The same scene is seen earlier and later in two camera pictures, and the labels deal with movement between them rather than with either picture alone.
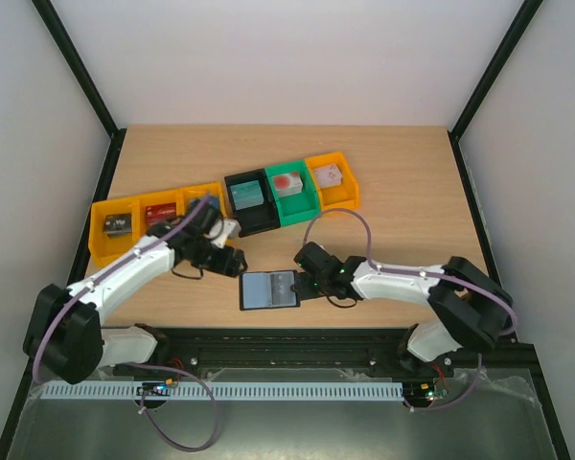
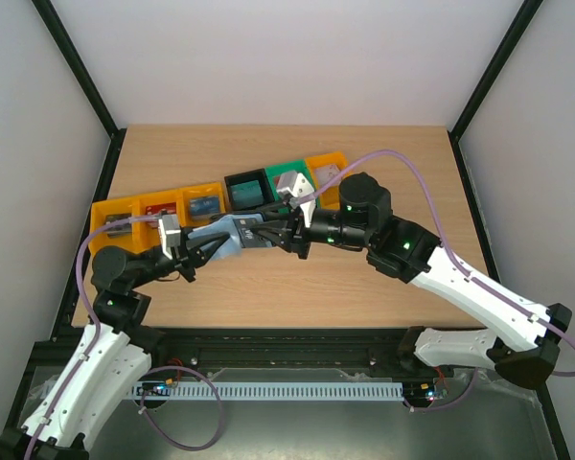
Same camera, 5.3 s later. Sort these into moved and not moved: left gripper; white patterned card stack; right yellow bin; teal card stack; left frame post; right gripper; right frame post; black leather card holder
Moved: right gripper; black leather card holder; left gripper
Not moved: teal card stack; right yellow bin; left frame post; right frame post; white patterned card stack
